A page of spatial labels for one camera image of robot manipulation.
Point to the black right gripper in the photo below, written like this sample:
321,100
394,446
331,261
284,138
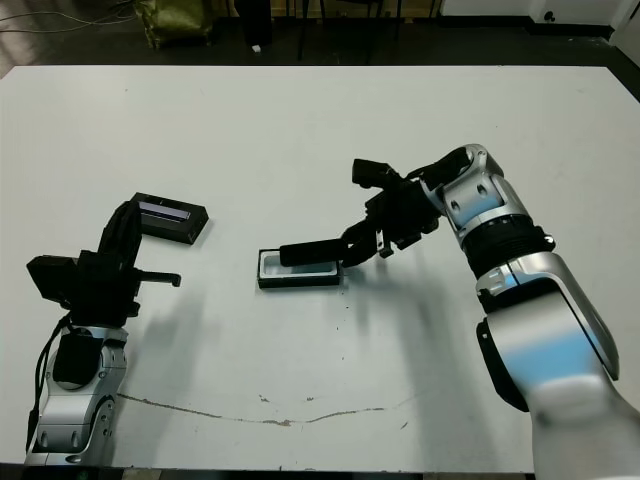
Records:
400,210

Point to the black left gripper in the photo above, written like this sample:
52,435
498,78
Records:
100,295

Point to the slim black camera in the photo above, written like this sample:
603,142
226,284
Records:
310,252

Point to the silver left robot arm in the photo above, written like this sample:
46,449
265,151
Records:
75,415

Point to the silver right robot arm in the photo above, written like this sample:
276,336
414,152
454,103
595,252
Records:
540,300

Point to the black box lid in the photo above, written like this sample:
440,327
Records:
175,230

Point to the black box base white liner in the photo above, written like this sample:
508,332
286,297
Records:
300,283

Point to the yellow-green sack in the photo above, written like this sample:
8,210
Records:
175,20

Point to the black upright stand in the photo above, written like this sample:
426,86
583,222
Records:
258,22

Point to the small black round knob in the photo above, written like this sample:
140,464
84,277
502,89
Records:
550,16

